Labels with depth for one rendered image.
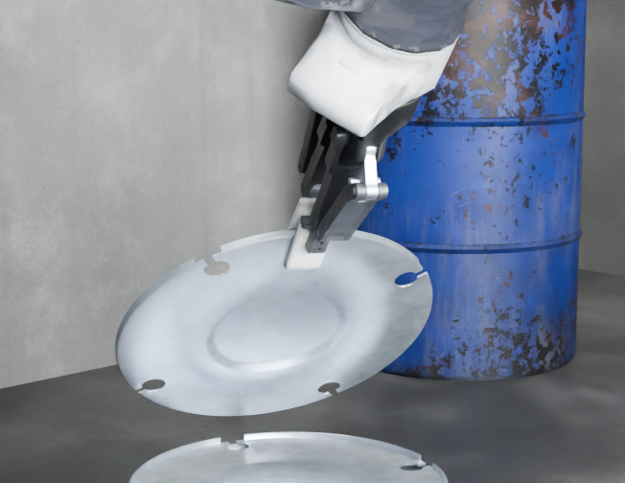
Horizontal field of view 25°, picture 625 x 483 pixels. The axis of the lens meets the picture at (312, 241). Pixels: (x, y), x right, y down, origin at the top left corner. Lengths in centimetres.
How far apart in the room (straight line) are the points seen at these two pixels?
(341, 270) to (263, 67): 232
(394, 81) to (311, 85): 6
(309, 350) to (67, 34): 193
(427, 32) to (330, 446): 58
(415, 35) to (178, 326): 40
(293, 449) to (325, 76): 55
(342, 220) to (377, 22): 19
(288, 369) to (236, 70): 217
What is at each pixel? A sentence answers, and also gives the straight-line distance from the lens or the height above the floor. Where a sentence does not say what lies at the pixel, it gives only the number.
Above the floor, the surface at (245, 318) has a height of 55.
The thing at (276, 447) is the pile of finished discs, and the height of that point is 40.
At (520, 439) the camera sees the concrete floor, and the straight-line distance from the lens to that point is 276.
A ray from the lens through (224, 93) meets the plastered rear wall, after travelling 342.
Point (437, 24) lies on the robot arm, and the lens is 93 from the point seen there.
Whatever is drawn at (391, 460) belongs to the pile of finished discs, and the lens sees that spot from 136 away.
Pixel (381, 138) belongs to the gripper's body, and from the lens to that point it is 101.
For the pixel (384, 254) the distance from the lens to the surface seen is 119.
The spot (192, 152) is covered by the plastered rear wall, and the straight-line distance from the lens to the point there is 337.
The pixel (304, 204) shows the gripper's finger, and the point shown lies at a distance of 112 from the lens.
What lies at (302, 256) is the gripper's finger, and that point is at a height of 62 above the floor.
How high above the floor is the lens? 83
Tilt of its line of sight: 10 degrees down
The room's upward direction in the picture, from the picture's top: straight up
